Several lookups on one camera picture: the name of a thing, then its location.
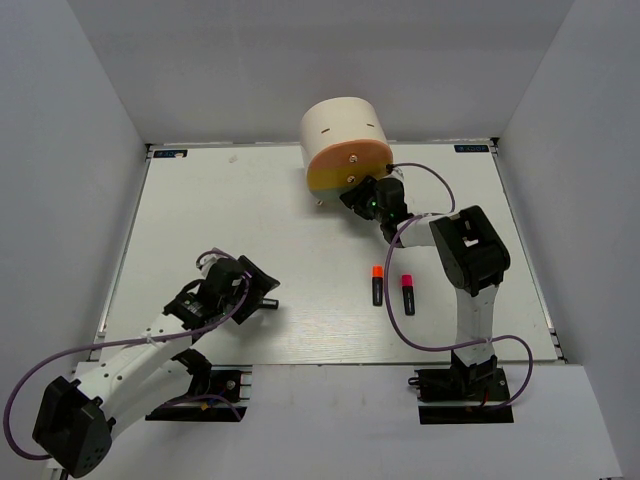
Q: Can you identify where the green highlighter marker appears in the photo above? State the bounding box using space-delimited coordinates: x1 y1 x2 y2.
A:
261 298 279 310

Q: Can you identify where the cream round drawer container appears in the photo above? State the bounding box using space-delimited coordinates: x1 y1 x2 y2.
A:
300 97 393 202

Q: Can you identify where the orange highlighter marker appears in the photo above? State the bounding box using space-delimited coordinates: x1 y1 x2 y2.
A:
371 265 384 307

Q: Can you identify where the pink highlighter marker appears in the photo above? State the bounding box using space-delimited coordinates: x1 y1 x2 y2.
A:
401 274 416 316

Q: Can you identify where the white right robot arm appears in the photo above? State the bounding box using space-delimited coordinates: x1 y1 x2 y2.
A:
340 176 511 399

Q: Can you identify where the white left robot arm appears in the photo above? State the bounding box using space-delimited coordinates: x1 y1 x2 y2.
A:
33 251 280 479

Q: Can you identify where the blue right corner label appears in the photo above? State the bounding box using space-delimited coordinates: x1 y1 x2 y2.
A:
454 144 490 153

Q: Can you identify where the blue corner label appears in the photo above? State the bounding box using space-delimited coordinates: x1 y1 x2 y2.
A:
454 144 490 153
153 149 188 159

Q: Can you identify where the blue left corner label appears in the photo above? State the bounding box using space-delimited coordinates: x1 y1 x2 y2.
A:
153 149 188 159

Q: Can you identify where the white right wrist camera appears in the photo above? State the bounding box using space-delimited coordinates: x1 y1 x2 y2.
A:
386 164 404 182

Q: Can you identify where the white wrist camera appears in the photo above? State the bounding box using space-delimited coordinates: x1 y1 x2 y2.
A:
386 164 404 182
195 248 227 272

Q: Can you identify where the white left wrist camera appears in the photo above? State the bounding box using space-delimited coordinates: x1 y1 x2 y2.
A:
195 248 227 272

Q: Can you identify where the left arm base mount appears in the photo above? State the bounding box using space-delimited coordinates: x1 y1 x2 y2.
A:
145 366 253 423

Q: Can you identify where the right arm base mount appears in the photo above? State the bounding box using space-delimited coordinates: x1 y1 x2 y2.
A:
407 368 514 425

